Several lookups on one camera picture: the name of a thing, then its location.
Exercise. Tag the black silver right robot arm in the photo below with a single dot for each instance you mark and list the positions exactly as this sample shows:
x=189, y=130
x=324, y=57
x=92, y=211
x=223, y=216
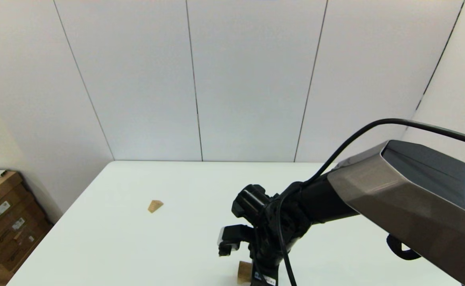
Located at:
x=395, y=190

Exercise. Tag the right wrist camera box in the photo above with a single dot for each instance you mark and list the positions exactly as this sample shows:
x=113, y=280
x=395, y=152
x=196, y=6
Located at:
x=232, y=236

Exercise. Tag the triangular wooden building block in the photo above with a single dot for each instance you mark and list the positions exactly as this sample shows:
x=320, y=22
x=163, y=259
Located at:
x=155, y=206

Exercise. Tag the rectangular wooden building block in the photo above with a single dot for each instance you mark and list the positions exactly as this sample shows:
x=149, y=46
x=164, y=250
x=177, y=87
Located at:
x=245, y=268

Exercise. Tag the stacked cardboard boxes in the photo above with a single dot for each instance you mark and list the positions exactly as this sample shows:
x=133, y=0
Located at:
x=10, y=234

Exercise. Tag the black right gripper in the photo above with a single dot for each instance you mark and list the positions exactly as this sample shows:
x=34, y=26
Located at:
x=268, y=262

